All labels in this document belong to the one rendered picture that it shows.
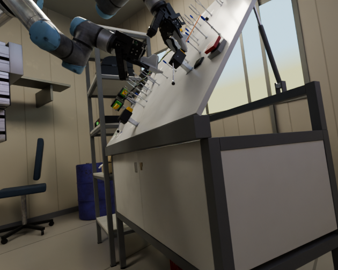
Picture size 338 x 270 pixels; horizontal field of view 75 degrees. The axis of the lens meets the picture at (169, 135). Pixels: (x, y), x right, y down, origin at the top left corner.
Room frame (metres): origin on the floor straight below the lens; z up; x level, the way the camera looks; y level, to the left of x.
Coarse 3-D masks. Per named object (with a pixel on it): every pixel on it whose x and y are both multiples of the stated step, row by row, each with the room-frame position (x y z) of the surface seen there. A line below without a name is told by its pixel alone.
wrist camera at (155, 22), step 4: (160, 12) 0.83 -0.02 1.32; (156, 16) 0.81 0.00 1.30; (160, 16) 0.82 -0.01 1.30; (152, 20) 0.84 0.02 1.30; (156, 20) 0.81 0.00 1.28; (160, 20) 0.82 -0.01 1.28; (152, 24) 0.80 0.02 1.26; (156, 24) 0.81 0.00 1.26; (148, 28) 0.81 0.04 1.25; (152, 28) 0.80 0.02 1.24; (156, 28) 0.80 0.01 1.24; (148, 32) 0.81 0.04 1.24; (152, 32) 0.80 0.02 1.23; (156, 32) 0.82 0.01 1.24; (152, 36) 0.83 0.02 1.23
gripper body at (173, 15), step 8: (152, 8) 0.83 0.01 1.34; (160, 8) 0.84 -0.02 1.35; (168, 8) 0.85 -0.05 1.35; (168, 16) 0.83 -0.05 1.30; (176, 16) 0.84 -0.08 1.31; (160, 24) 0.85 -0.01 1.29; (168, 24) 0.83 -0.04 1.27; (184, 24) 0.86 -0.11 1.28; (160, 32) 0.88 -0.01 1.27; (168, 32) 0.85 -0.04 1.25
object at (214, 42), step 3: (219, 36) 0.70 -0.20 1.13; (216, 39) 0.69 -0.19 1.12; (219, 39) 0.70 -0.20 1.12; (210, 42) 0.73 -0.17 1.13; (213, 42) 0.70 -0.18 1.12; (216, 42) 0.69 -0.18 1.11; (219, 42) 0.71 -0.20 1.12; (210, 45) 0.71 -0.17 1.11; (213, 45) 0.69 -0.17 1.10; (216, 45) 0.69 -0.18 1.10; (207, 48) 0.72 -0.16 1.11; (210, 48) 0.70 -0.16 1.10; (213, 48) 0.70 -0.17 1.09; (216, 48) 0.70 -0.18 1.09; (207, 51) 0.72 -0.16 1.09; (210, 51) 0.71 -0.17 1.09
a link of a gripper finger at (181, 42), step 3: (174, 33) 0.84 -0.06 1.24; (174, 36) 0.85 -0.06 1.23; (177, 36) 0.84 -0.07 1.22; (183, 36) 0.85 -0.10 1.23; (186, 36) 0.86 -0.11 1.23; (177, 39) 0.85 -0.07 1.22; (180, 39) 0.84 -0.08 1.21; (183, 39) 0.84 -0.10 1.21; (180, 42) 0.84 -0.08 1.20; (183, 42) 0.84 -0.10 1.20; (180, 45) 0.85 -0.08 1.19; (183, 45) 0.85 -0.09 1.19; (183, 48) 0.85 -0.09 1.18; (186, 48) 0.86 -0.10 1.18; (186, 51) 0.86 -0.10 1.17
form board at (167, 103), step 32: (224, 0) 1.09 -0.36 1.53; (256, 0) 0.74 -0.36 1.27; (192, 32) 1.35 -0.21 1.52; (224, 32) 0.79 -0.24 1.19; (160, 64) 1.71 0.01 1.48; (192, 64) 0.91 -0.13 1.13; (224, 64) 0.65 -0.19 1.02; (160, 96) 1.07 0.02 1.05; (192, 96) 0.69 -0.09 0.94; (128, 128) 1.30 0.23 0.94
